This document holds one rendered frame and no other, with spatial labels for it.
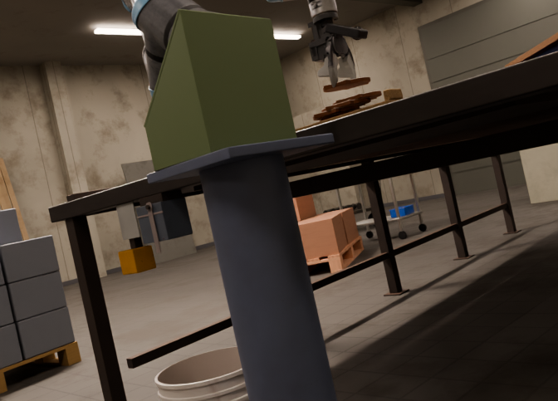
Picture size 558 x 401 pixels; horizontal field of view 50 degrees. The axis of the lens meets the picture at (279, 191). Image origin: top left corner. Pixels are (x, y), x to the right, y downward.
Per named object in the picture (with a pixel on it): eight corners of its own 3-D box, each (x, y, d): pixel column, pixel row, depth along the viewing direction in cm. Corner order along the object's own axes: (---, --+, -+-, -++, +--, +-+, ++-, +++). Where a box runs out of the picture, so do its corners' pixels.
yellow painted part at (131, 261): (137, 273, 197) (121, 202, 197) (122, 275, 203) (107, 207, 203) (157, 267, 203) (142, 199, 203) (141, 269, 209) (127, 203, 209)
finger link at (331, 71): (320, 91, 166) (322, 63, 170) (338, 85, 163) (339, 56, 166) (313, 86, 164) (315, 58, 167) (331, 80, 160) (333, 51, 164)
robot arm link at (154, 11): (160, 14, 117) (123, -14, 123) (165, 71, 126) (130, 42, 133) (210, -4, 122) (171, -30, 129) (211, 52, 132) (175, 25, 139)
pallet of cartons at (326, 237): (296, 260, 680) (281, 192, 680) (385, 246, 630) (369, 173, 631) (230, 290, 555) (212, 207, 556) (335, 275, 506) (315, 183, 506)
